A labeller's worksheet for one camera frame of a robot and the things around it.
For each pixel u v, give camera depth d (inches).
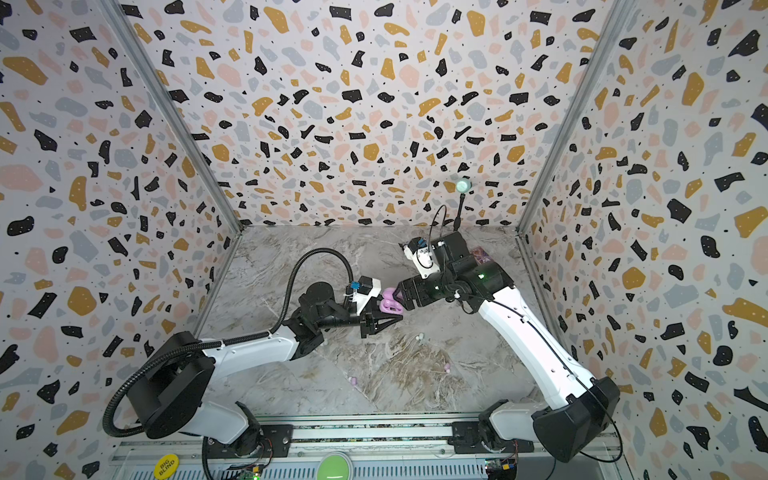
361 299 25.8
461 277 20.6
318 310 24.7
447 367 33.7
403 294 25.0
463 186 34.4
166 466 27.5
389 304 27.9
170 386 16.8
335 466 28.5
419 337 36.2
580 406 15.2
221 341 19.0
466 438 29.2
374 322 26.5
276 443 28.7
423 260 25.1
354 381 32.8
